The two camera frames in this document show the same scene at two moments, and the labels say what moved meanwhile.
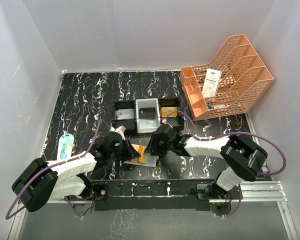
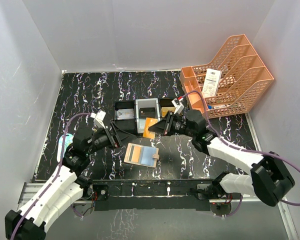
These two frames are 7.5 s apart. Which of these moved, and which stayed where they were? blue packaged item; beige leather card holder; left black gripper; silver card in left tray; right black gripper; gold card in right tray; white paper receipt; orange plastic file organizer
Moved: left black gripper; right black gripper
Stayed: blue packaged item; white paper receipt; orange plastic file organizer; beige leather card holder; silver card in left tray; gold card in right tray
